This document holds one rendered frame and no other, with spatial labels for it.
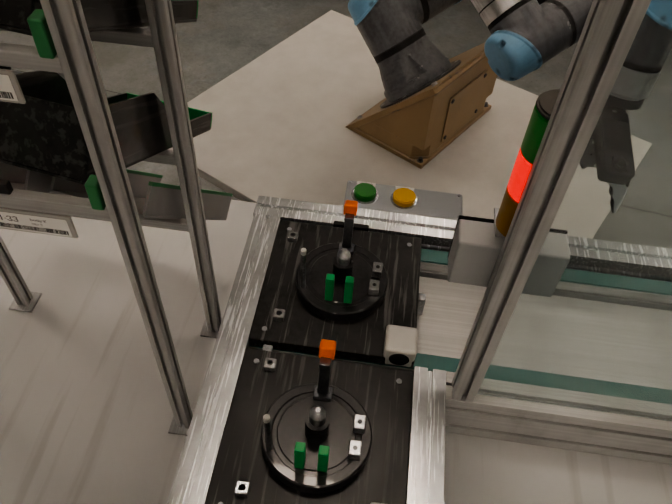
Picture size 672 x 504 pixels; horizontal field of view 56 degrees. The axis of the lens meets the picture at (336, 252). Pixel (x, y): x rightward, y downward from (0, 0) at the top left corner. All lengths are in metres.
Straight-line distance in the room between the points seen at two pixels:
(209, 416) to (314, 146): 0.70
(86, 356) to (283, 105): 0.73
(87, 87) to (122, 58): 2.82
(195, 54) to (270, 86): 1.79
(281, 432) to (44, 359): 0.44
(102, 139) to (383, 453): 0.52
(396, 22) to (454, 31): 2.29
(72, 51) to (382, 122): 0.93
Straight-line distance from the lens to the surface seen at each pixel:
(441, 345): 1.00
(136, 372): 1.05
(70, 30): 0.51
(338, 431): 0.83
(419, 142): 1.32
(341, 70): 1.62
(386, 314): 0.95
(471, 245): 0.70
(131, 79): 3.19
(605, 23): 0.51
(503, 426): 0.97
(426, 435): 0.88
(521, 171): 0.63
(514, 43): 0.96
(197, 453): 0.87
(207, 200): 0.95
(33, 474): 1.02
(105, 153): 0.57
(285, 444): 0.82
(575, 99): 0.54
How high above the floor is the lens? 1.74
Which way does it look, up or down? 49 degrees down
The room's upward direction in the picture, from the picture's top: 4 degrees clockwise
